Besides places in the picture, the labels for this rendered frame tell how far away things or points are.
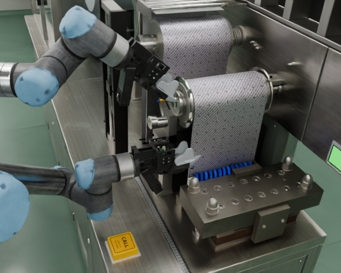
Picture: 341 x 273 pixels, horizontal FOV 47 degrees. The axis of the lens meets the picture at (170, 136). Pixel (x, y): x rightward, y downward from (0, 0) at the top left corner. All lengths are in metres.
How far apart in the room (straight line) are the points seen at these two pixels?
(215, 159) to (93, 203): 0.39
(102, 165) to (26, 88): 0.32
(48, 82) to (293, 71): 0.71
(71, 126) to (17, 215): 0.92
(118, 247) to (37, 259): 1.28
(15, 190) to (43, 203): 1.90
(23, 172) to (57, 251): 1.39
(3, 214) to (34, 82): 0.26
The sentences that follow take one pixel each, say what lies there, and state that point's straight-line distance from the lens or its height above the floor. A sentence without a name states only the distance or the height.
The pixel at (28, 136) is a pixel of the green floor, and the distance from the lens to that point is 3.35.
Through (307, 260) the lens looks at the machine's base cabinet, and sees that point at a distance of 1.35.
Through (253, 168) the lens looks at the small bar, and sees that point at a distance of 1.23.
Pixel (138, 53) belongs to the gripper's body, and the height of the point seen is 1.42.
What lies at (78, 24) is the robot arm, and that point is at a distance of 0.89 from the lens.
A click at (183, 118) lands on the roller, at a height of 1.21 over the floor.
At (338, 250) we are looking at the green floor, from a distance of 2.60.
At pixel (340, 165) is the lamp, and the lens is 1.12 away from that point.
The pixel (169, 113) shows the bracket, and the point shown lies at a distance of 1.14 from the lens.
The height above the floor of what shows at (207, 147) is 1.12.
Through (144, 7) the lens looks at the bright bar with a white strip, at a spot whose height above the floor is 1.45.
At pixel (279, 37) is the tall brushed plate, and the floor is 1.40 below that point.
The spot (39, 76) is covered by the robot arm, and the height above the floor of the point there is 1.44.
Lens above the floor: 1.77
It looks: 33 degrees down
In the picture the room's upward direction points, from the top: 3 degrees clockwise
